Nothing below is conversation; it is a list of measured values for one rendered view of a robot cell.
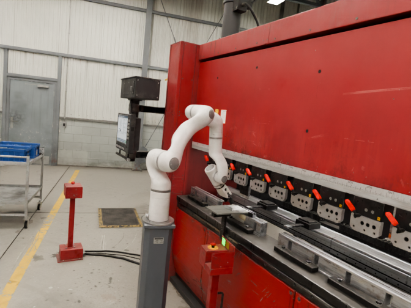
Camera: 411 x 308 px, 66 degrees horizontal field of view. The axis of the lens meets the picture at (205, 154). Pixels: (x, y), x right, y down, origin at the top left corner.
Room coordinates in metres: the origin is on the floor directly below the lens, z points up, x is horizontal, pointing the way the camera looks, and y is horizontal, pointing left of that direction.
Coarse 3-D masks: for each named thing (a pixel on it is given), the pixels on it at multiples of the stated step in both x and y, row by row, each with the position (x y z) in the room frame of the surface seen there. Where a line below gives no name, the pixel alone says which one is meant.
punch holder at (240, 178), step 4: (236, 164) 2.35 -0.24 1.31; (240, 164) 2.31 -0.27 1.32; (244, 164) 2.27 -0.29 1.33; (248, 164) 2.23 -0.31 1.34; (236, 168) 2.35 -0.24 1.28; (240, 168) 2.30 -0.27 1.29; (244, 168) 2.26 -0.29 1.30; (248, 168) 2.24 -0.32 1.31; (240, 172) 2.30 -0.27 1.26; (244, 172) 2.26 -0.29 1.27; (236, 176) 2.33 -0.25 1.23; (240, 176) 2.29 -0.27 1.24; (244, 176) 2.25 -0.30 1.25; (248, 176) 2.25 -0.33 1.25; (236, 180) 2.33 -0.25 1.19; (240, 180) 2.28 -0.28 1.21; (244, 180) 2.24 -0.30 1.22; (248, 180) 2.25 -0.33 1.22; (240, 184) 2.28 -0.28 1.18; (244, 184) 2.24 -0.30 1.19; (248, 184) 2.25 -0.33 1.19
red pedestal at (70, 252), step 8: (64, 184) 3.25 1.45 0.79; (72, 184) 3.26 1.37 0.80; (80, 184) 3.29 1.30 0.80; (64, 192) 3.21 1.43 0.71; (72, 192) 3.14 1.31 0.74; (80, 192) 3.18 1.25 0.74; (72, 200) 3.21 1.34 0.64; (72, 208) 3.22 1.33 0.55; (72, 216) 3.22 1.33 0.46; (72, 224) 3.22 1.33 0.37; (72, 232) 3.22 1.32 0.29; (72, 240) 3.23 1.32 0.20; (64, 248) 3.18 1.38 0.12; (72, 248) 3.20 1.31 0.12; (80, 248) 3.22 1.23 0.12; (56, 256) 3.21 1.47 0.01; (64, 256) 3.13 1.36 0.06; (72, 256) 3.17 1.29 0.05; (80, 256) 3.21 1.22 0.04
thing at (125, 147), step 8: (128, 120) 2.88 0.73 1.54; (136, 120) 2.90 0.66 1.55; (128, 128) 2.86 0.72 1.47; (136, 128) 2.90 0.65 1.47; (128, 136) 2.86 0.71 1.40; (136, 136) 2.90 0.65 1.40; (120, 144) 3.06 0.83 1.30; (128, 144) 2.84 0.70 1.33; (136, 144) 2.90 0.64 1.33; (128, 152) 2.84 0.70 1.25
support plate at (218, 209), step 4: (208, 208) 2.19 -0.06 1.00; (212, 208) 2.19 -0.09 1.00; (216, 208) 2.20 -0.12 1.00; (220, 208) 2.21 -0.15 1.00; (224, 208) 2.22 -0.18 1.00; (216, 212) 2.11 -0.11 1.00; (220, 212) 2.12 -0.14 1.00; (224, 212) 2.13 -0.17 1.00; (228, 212) 2.14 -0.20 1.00; (232, 212) 2.15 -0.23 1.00; (236, 212) 2.16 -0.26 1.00; (240, 212) 2.17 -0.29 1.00; (244, 212) 2.19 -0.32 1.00
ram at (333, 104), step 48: (288, 48) 2.01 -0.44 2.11; (336, 48) 1.69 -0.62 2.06; (384, 48) 1.47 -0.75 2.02; (240, 96) 2.39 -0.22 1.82; (288, 96) 1.96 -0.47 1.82; (336, 96) 1.66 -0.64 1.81; (384, 96) 1.44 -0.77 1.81; (240, 144) 2.33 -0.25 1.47; (288, 144) 1.91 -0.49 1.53; (336, 144) 1.62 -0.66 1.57; (384, 144) 1.41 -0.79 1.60
